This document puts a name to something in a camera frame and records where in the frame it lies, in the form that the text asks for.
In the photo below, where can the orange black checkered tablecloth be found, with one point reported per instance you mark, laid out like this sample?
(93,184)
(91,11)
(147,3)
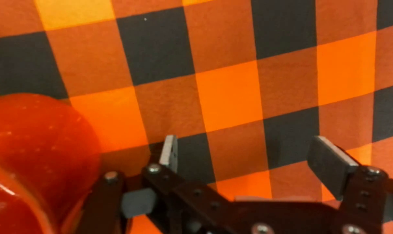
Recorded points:
(243,85)

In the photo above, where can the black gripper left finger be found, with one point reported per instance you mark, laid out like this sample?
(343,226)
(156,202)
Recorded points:
(169,154)

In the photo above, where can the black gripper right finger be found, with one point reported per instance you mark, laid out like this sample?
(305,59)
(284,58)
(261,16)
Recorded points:
(330,164)

